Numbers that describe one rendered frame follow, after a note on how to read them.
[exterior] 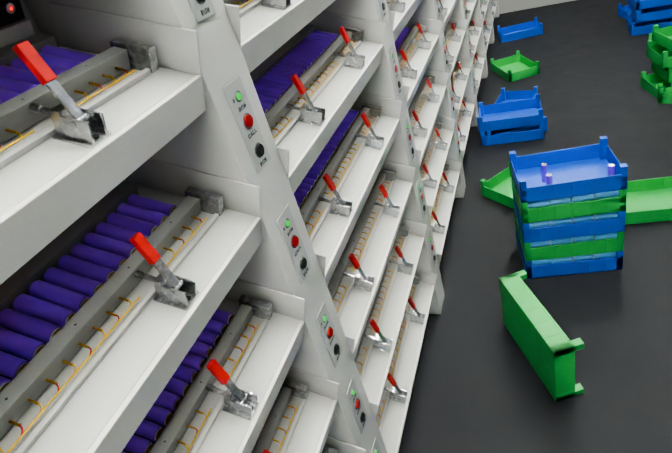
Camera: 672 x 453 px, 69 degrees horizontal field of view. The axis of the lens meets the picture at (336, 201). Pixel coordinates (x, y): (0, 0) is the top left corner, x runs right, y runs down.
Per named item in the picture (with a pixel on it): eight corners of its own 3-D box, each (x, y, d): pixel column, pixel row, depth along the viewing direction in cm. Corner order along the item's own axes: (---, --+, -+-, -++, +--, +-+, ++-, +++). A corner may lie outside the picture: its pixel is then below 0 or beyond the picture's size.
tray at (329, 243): (397, 133, 132) (402, 101, 126) (323, 295, 86) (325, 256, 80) (326, 118, 136) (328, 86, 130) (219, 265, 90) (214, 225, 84)
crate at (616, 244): (603, 214, 175) (604, 196, 171) (623, 251, 159) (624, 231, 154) (515, 226, 183) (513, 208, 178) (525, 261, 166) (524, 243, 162)
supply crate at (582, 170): (605, 156, 163) (605, 135, 159) (627, 189, 146) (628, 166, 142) (510, 171, 170) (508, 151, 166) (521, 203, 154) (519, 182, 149)
